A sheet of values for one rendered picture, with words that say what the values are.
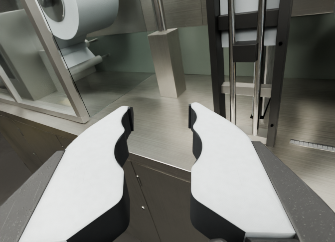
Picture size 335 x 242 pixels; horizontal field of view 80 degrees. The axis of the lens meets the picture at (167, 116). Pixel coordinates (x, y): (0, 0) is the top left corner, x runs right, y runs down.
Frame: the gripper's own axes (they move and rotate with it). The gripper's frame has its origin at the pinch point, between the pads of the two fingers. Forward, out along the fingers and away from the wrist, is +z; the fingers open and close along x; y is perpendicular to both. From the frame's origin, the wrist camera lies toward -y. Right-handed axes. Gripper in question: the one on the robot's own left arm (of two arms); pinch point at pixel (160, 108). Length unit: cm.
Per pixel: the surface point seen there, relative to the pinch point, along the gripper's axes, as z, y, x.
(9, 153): 179, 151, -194
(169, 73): 70, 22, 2
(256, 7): 36.4, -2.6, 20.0
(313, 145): 29, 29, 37
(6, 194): 115, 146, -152
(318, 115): 41, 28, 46
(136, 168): 41, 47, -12
